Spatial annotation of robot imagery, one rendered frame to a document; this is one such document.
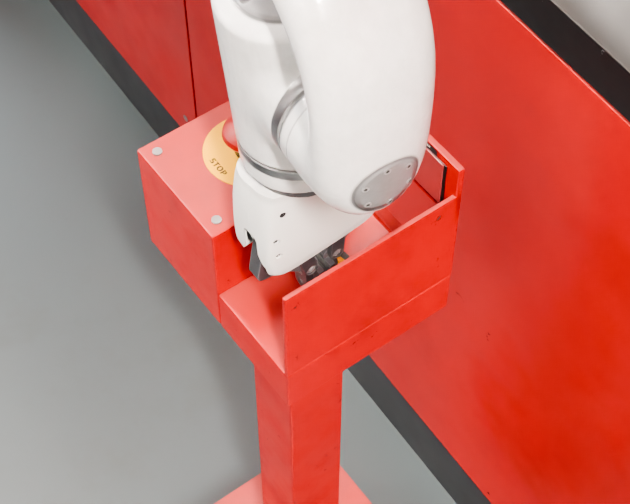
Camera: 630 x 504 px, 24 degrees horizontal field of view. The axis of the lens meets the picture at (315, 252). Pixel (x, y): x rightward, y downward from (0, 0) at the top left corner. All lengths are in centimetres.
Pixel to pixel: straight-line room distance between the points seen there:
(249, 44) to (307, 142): 7
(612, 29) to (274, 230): 30
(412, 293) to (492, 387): 43
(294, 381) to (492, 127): 31
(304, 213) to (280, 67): 17
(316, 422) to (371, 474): 48
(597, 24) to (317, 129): 36
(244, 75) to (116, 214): 123
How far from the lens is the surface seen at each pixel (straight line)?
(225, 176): 112
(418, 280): 113
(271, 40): 84
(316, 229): 102
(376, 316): 112
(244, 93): 89
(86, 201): 211
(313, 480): 148
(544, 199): 126
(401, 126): 82
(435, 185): 108
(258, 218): 99
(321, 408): 136
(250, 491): 171
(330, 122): 80
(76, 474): 188
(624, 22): 112
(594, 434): 142
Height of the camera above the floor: 166
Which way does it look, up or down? 55 degrees down
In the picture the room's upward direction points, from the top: straight up
